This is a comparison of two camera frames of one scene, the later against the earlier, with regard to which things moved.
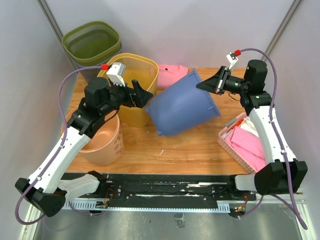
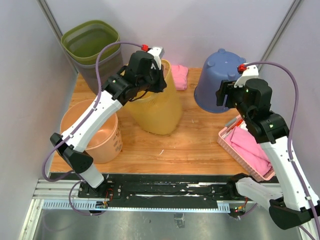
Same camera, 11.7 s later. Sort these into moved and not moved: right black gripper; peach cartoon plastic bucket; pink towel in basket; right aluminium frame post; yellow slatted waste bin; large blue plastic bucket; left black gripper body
Moved: yellow slatted waste bin; large blue plastic bucket; right black gripper; left black gripper body
Not moved: pink towel in basket; right aluminium frame post; peach cartoon plastic bucket
